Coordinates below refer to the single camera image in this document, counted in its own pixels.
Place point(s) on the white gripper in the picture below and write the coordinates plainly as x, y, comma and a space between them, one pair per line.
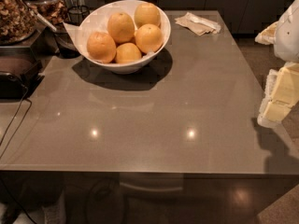
288, 34

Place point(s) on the orange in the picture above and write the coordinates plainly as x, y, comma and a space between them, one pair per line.
121, 27
127, 53
147, 13
101, 47
149, 38

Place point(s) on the white ceramic bowl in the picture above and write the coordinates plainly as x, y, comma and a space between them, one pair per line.
128, 68

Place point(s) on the white paper bowl liner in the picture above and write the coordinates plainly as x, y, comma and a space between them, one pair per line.
96, 22

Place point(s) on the folded paper napkins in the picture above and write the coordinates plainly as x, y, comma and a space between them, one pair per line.
197, 24

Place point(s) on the black appliance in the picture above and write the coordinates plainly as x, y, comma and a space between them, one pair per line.
19, 74

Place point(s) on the glass jar of nuts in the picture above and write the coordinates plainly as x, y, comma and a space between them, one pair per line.
17, 22

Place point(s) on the dark wire cup holder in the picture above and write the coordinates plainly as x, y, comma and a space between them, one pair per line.
78, 14

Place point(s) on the white spoon handle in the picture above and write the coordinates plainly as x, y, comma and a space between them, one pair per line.
40, 18

